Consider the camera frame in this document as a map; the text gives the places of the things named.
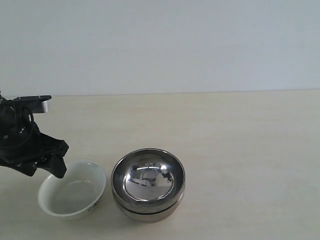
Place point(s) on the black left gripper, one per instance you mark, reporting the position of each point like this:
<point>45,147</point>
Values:
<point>24,147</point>

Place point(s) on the white ceramic bowl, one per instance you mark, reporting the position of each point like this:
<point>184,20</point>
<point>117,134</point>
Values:
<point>76,194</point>

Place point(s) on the ribbed stainless steel bowl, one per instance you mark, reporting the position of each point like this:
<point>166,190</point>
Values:
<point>148,180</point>

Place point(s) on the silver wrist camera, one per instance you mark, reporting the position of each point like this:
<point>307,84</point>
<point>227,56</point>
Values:
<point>37,104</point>

